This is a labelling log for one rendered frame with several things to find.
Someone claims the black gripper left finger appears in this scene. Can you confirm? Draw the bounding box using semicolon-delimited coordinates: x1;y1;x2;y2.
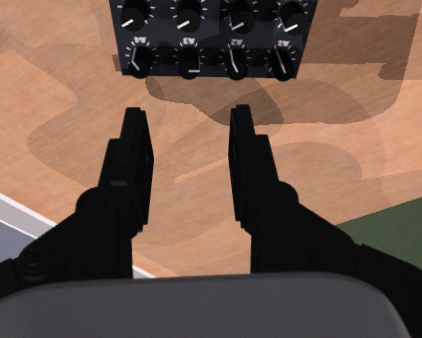
0;107;154;300

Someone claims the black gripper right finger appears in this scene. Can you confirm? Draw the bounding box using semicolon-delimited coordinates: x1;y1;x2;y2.
228;104;422;338

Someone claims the black knob box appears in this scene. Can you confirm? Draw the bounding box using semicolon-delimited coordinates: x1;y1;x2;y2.
109;0;318;82

